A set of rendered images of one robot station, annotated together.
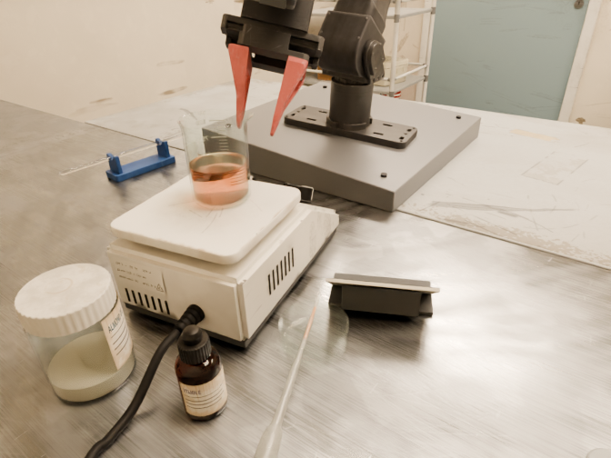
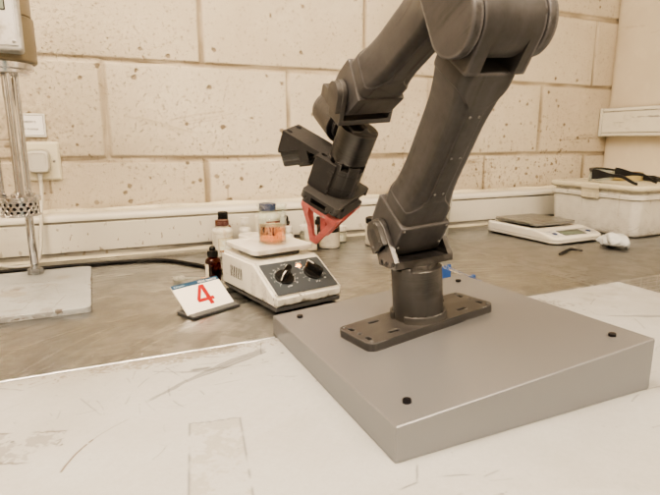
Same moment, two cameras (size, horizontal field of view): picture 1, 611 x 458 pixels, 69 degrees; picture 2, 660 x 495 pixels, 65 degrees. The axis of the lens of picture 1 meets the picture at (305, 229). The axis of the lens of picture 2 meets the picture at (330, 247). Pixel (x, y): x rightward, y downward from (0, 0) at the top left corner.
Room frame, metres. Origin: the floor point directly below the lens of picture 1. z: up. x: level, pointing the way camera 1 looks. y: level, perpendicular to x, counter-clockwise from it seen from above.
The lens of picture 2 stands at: (0.87, -0.67, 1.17)
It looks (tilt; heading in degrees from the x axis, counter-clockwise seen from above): 12 degrees down; 119
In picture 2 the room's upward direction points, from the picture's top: straight up
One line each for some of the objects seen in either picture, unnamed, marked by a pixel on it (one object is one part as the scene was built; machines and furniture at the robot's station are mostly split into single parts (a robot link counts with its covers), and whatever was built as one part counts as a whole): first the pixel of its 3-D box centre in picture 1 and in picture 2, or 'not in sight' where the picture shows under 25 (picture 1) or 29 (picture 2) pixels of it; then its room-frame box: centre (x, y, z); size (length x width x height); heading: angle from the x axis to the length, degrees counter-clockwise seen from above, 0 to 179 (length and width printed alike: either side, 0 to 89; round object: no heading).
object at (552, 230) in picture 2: not in sight; (541, 228); (0.70, 0.90, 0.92); 0.26 x 0.19 x 0.05; 144
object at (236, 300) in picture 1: (233, 239); (276, 270); (0.36, 0.07, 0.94); 0.22 x 0.13 x 0.08; 154
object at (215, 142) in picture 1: (221, 157); (271, 223); (0.35, 0.07, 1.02); 0.06 x 0.05 x 0.08; 99
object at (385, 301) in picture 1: (381, 281); (205, 296); (0.31, -0.06, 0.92); 0.09 x 0.06 x 0.04; 78
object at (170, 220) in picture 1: (211, 210); (268, 244); (0.33, 0.08, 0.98); 0.12 x 0.12 x 0.01; 64
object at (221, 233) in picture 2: not in sight; (222, 238); (0.08, 0.25, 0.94); 0.05 x 0.05 x 0.09
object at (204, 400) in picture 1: (198, 367); (212, 262); (0.20, 0.07, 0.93); 0.03 x 0.03 x 0.07
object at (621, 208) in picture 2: not in sight; (627, 203); (0.91, 1.18, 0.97); 0.37 x 0.31 x 0.14; 56
